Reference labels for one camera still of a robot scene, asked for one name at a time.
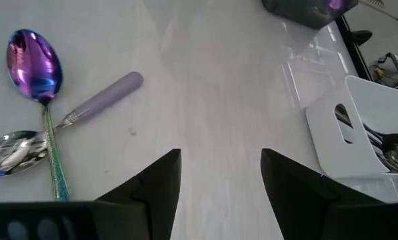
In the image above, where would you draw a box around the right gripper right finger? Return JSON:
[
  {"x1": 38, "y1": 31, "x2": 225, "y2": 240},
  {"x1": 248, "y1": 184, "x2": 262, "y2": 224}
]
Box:
[{"x1": 261, "y1": 148, "x2": 398, "y2": 240}]

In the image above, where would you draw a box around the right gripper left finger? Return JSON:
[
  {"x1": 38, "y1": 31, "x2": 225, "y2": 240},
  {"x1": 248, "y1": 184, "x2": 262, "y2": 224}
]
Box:
[{"x1": 93, "y1": 149, "x2": 182, "y2": 240}]

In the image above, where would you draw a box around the silver spoon lavender handle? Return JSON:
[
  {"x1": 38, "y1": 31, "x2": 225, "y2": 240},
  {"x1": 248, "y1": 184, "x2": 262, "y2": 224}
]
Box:
[{"x1": 0, "y1": 71, "x2": 145, "y2": 179}]

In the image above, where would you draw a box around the iridescent rainbow spoon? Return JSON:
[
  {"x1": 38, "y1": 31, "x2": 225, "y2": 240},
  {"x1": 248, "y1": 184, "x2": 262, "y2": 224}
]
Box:
[{"x1": 5, "y1": 29, "x2": 71, "y2": 203}]

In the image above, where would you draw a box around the white plastic bin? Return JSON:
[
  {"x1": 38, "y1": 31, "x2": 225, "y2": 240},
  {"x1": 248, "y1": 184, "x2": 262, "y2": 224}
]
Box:
[{"x1": 305, "y1": 75, "x2": 398, "y2": 179}]

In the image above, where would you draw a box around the dark gray plastic bin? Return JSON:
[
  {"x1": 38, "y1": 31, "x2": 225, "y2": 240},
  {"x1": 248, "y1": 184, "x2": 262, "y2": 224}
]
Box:
[{"x1": 261, "y1": 0, "x2": 359, "y2": 30}]

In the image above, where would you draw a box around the black cable bundle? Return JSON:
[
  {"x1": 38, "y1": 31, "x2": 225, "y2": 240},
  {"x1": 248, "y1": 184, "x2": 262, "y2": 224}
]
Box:
[{"x1": 368, "y1": 49, "x2": 398, "y2": 91}]

